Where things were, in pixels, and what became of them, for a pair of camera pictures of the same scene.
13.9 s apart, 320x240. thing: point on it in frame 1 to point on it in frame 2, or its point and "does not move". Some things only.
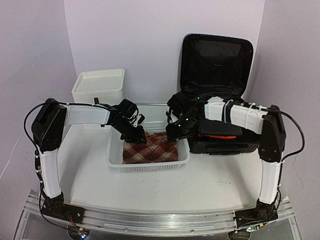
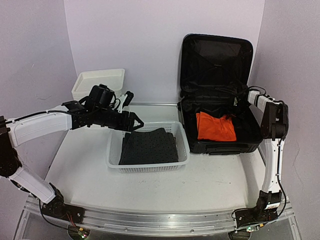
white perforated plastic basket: (115, 148) does not move
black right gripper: (173, 135) to (230, 113)
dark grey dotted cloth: (218, 128) to (155, 146)
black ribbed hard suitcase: (212, 66) does not move
